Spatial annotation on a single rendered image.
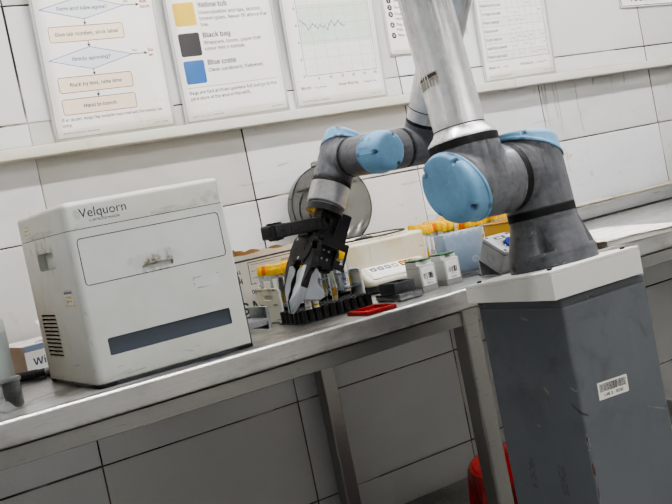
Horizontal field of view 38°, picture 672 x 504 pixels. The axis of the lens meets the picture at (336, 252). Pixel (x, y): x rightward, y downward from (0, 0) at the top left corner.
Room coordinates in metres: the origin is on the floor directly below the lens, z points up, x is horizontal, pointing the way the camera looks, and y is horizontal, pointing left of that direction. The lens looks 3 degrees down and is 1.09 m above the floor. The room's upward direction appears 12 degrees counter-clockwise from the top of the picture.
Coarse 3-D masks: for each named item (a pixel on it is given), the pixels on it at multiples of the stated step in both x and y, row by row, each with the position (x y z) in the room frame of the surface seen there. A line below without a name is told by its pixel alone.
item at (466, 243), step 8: (456, 232) 2.09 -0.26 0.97; (464, 232) 2.10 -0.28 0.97; (472, 232) 2.11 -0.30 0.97; (480, 232) 2.12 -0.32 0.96; (440, 240) 2.09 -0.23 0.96; (448, 240) 2.08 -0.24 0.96; (456, 240) 2.09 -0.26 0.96; (464, 240) 2.10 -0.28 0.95; (472, 240) 2.11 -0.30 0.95; (480, 240) 2.12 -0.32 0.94; (440, 248) 2.09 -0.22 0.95; (448, 248) 2.08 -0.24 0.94; (456, 248) 2.09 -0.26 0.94; (464, 248) 2.10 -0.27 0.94; (472, 248) 2.11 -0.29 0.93; (480, 248) 2.12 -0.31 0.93; (464, 256) 2.10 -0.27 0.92; (472, 256) 2.11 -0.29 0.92; (464, 264) 2.09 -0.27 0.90; (472, 264) 2.10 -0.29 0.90; (464, 272) 2.09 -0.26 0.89; (472, 272) 2.08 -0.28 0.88
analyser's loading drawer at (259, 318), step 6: (258, 306) 1.74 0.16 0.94; (264, 306) 1.71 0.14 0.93; (252, 312) 1.75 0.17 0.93; (258, 312) 1.73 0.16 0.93; (264, 312) 1.71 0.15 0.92; (252, 318) 1.75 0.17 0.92; (258, 318) 1.73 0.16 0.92; (264, 318) 1.71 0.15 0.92; (252, 324) 1.69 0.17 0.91; (258, 324) 1.70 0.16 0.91; (264, 324) 1.71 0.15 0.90; (270, 324) 1.71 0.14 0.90
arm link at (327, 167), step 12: (336, 132) 1.84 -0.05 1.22; (348, 132) 1.84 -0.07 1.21; (324, 144) 1.84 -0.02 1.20; (336, 144) 1.81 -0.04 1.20; (324, 156) 1.83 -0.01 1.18; (336, 156) 1.90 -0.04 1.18; (324, 168) 1.82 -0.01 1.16; (336, 168) 1.81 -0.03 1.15; (336, 180) 1.81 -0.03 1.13; (348, 180) 1.83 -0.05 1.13
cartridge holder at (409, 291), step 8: (400, 280) 1.96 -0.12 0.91; (408, 280) 1.92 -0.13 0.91; (384, 288) 1.93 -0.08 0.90; (392, 288) 1.91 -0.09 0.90; (400, 288) 1.91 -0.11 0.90; (408, 288) 1.92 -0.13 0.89; (376, 296) 1.96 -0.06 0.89; (384, 296) 1.93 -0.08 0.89; (392, 296) 1.91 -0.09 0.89; (400, 296) 1.88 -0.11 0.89; (408, 296) 1.89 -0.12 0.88; (416, 296) 1.90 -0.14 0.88
